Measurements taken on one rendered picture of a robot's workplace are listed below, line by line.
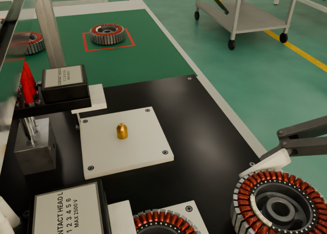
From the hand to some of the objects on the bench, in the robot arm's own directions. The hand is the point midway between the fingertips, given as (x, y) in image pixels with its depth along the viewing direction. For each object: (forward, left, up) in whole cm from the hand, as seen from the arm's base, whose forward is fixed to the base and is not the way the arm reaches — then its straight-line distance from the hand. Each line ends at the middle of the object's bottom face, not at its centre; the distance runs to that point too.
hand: (281, 211), depth 34 cm
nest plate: (+15, -24, -7) cm, 30 cm away
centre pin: (+15, -24, -5) cm, 29 cm away
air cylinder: (+30, -25, -7) cm, 39 cm away
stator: (+36, -78, -10) cm, 86 cm away
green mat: (+38, -77, -10) cm, 86 cm away
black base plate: (+17, -12, -9) cm, 22 cm away
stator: (+10, -78, -10) cm, 79 cm away
